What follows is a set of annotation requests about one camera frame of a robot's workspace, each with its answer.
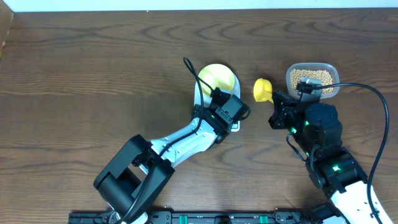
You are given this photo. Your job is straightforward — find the yellow measuring scoop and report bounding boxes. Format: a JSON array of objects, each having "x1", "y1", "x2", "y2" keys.
[{"x1": 253, "y1": 78, "x2": 274, "y2": 103}]

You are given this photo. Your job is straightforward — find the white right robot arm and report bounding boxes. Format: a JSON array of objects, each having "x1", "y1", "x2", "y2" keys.
[{"x1": 269, "y1": 91, "x2": 392, "y2": 223}]

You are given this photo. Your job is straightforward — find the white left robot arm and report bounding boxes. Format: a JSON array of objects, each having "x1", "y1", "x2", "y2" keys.
[{"x1": 93, "y1": 89, "x2": 250, "y2": 223}]

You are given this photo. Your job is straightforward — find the white digital kitchen scale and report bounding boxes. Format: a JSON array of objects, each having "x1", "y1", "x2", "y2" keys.
[{"x1": 194, "y1": 74, "x2": 241, "y2": 133}]

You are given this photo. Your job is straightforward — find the pale yellow bowl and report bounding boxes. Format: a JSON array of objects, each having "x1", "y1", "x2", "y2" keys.
[{"x1": 198, "y1": 63, "x2": 235, "y2": 91}]

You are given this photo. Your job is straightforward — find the soybeans in container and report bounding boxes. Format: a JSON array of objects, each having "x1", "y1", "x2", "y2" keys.
[{"x1": 290, "y1": 68, "x2": 333, "y2": 90}]

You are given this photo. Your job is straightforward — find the clear plastic container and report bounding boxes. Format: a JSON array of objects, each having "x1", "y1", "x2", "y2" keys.
[{"x1": 286, "y1": 62, "x2": 340, "y2": 99}]

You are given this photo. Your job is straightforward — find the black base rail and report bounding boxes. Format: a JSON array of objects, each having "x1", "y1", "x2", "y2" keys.
[{"x1": 68, "y1": 210, "x2": 322, "y2": 224}]

